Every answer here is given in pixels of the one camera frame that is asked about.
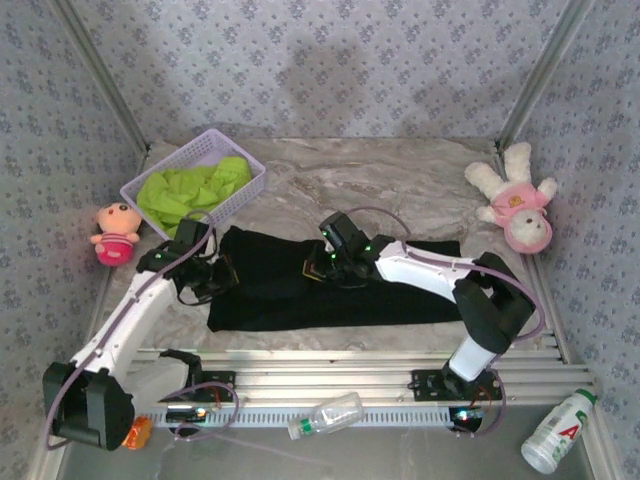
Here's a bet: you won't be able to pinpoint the orange juice bottle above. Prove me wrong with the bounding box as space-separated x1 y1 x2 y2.
122 416 154 450

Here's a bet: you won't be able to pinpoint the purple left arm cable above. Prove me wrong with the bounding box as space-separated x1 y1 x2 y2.
43 209 240 450

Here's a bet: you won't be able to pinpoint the clear empty plastic bottle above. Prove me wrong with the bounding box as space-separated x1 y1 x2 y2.
287 391 364 441

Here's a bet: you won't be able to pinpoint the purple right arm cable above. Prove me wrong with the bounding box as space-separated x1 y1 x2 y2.
349 205 547 439

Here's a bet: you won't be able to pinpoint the white bottle with red letter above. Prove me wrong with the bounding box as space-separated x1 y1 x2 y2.
519 388 599 475

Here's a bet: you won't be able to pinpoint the aluminium side rail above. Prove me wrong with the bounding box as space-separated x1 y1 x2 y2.
74 264 119 369
524 254 572 365

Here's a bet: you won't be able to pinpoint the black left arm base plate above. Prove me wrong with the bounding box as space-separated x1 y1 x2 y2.
145 369 237 403

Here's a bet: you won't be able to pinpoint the black t-shirt with blue logo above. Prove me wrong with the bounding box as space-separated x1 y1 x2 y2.
206 225 464 334

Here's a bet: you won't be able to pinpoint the small doll plush, pink dress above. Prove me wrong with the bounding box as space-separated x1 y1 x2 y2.
89 201 145 267

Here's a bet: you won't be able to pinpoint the lavender perforated plastic basket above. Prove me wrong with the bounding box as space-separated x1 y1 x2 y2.
119 128 268 241

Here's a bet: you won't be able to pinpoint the white bunny plush, pink shirt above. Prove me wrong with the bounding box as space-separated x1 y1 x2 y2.
463 141 559 255

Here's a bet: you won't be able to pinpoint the small black controller board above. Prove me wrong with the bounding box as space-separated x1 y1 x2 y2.
166 406 207 422
448 406 485 432

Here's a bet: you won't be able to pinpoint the aluminium corner post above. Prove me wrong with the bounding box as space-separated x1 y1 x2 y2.
49 0 153 154
494 0 599 154

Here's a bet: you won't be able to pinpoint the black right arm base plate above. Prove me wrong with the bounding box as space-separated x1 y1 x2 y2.
410 368 504 403

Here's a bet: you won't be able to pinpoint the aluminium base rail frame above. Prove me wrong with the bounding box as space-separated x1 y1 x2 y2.
53 348 597 404

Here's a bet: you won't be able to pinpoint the lime green shorts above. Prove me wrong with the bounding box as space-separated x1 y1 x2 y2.
135 156 253 229

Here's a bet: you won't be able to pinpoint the grey slotted cable duct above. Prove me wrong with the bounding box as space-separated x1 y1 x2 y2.
142 403 454 429

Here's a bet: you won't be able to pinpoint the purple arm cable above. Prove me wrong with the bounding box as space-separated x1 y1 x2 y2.
349 205 547 439
43 209 240 450

